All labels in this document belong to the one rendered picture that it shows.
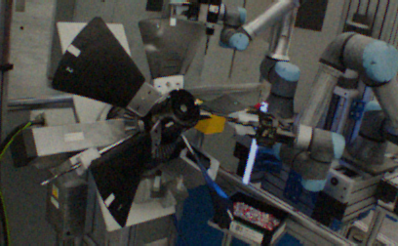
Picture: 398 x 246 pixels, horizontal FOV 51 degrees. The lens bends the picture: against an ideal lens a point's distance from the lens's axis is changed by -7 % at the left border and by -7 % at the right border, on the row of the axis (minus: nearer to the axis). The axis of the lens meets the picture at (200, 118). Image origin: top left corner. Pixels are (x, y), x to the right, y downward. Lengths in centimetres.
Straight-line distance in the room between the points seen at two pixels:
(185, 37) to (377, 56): 59
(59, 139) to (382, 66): 94
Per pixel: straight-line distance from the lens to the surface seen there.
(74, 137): 122
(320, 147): 135
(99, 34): 120
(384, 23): 193
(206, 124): 176
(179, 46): 139
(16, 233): 213
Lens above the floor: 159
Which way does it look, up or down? 18 degrees down
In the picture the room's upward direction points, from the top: 11 degrees clockwise
